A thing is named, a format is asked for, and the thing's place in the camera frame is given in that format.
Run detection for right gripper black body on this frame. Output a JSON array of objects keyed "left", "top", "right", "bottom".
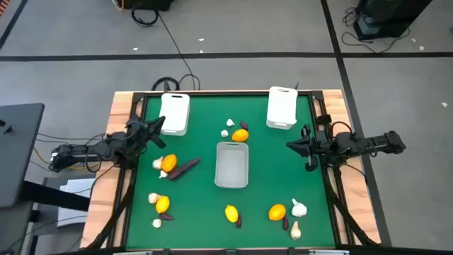
[{"left": 301, "top": 123, "right": 336, "bottom": 174}]

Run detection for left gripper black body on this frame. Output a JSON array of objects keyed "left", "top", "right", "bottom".
[{"left": 126, "top": 117, "right": 154, "bottom": 153}]

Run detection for orange fruit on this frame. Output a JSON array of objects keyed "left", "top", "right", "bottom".
[
  {"left": 231, "top": 128, "right": 250, "bottom": 143},
  {"left": 268, "top": 203, "right": 287, "bottom": 222},
  {"left": 161, "top": 154, "right": 178, "bottom": 173}
]

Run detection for long purple eggplant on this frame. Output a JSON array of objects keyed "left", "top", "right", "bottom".
[{"left": 168, "top": 157, "right": 202, "bottom": 181}]

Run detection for white plastic basket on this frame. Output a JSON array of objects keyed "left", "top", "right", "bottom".
[
  {"left": 265, "top": 86, "right": 299, "bottom": 130},
  {"left": 159, "top": 92, "right": 191, "bottom": 137}
]

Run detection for large white garlic bulb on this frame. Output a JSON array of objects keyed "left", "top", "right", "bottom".
[{"left": 291, "top": 198, "right": 308, "bottom": 218}]

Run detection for yellow lemon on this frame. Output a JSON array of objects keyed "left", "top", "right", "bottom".
[
  {"left": 155, "top": 195, "right": 171, "bottom": 215},
  {"left": 224, "top": 204, "right": 239, "bottom": 224}
]

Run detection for grey plastic basket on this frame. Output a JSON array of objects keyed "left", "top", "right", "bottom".
[{"left": 214, "top": 141, "right": 250, "bottom": 189}]

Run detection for green table mat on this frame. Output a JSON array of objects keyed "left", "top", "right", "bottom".
[{"left": 125, "top": 94, "right": 336, "bottom": 249}]

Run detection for white paper stack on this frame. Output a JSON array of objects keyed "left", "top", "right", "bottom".
[{"left": 56, "top": 178, "right": 97, "bottom": 227}]

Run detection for black support beam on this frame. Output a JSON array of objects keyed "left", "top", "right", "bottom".
[{"left": 19, "top": 180, "right": 91, "bottom": 213}]

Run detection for black case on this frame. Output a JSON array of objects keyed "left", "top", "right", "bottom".
[{"left": 122, "top": 0, "right": 175, "bottom": 11}]

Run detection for grey desk panel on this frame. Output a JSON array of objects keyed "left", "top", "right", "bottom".
[{"left": 0, "top": 102, "right": 45, "bottom": 210}]

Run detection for black equipment box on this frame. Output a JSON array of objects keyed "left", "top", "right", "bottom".
[{"left": 352, "top": 0, "right": 433, "bottom": 41}]

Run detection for black cable bundle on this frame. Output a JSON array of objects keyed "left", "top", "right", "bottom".
[{"left": 151, "top": 73, "right": 202, "bottom": 91}]

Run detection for thin black cable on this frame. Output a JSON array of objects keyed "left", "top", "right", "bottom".
[{"left": 37, "top": 132, "right": 107, "bottom": 142}]

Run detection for long black floor cable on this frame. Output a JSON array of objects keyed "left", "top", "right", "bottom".
[{"left": 157, "top": 12, "right": 197, "bottom": 91}]

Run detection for coiled black cable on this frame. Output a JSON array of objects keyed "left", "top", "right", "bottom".
[{"left": 130, "top": 5, "right": 160, "bottom": 28}]

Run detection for yellow cable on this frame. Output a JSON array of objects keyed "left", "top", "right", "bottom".
[{"left": 33, "top": 147, "right": 102, "bottom": 171}]

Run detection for tangled black cables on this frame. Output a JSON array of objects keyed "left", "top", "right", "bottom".
[{"left": 341, "top": 6, "right": 411, "bottom": 54}]

